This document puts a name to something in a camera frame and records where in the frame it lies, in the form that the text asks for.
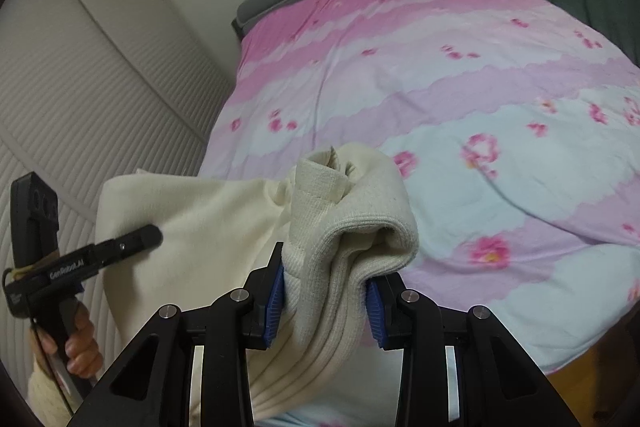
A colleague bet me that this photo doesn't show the person's left forearm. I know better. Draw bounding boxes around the person's left forearm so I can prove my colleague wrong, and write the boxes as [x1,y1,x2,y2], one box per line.
[24,352,96,427]

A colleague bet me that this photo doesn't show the cream knit pants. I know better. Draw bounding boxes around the cream knit pants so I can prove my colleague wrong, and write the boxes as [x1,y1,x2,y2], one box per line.
[95,146,419,425]

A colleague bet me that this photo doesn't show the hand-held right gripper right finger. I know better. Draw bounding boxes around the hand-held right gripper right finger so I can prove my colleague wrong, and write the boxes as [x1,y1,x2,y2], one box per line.
[365,274,583,427]

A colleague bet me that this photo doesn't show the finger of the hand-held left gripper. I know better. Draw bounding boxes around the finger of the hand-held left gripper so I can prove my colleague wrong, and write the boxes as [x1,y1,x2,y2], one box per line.
[92,225,164,269]

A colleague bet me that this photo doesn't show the white ribbed wardrobe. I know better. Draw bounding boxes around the white ribbed wardrobe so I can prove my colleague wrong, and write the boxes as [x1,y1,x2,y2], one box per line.
[0,0,236,408]

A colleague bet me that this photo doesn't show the person's left hand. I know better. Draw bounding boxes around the person's left hand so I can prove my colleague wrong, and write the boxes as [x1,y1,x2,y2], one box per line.
[30,303,104,378]

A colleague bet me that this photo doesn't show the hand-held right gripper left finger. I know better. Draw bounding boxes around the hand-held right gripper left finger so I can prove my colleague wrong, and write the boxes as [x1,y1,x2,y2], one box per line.
[65,242,286,427]

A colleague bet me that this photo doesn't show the pink floral blanket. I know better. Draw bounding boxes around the pink floral blanket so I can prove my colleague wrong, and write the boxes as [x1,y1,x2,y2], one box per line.
[200,0,640,427]

